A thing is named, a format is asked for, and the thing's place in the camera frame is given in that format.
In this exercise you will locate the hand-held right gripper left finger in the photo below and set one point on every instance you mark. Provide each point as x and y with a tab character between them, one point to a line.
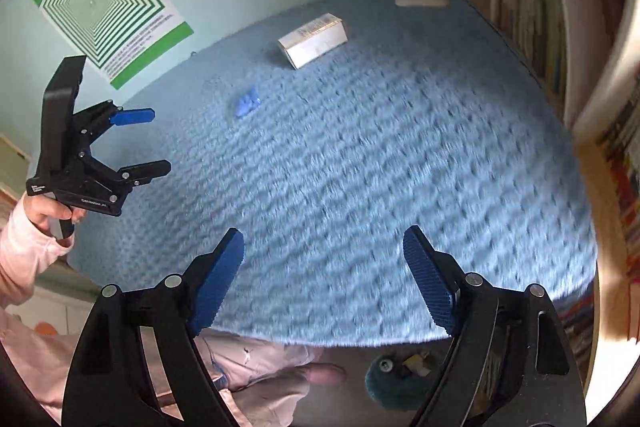
217	279

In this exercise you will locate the large white board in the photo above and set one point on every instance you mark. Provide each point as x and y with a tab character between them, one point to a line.
585	32

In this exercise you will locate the person's foot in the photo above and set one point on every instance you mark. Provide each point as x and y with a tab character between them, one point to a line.
322	374

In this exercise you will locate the pale cabinet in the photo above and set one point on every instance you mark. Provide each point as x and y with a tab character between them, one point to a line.
12	167

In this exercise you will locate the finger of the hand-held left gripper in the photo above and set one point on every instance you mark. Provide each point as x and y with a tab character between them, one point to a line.
147	170
132	116

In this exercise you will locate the person's left forearm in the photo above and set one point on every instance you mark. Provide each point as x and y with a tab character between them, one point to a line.
25	257

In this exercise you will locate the teal waste bin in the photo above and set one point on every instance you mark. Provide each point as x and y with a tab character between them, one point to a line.
385	394

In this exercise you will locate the person's pink trousers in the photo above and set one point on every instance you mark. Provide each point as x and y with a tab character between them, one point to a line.
260	382

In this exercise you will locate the person's left hand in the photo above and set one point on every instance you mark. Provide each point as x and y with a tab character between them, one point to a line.
42	213

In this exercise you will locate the small white printed box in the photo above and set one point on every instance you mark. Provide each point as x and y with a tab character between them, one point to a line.
310	47

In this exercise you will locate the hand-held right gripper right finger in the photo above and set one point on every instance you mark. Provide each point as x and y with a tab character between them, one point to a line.
430	277

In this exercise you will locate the blue plastic bag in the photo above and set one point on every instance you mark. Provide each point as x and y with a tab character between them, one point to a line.
246	103

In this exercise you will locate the blue fluffy blanket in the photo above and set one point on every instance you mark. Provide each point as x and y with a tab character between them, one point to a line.
375	157

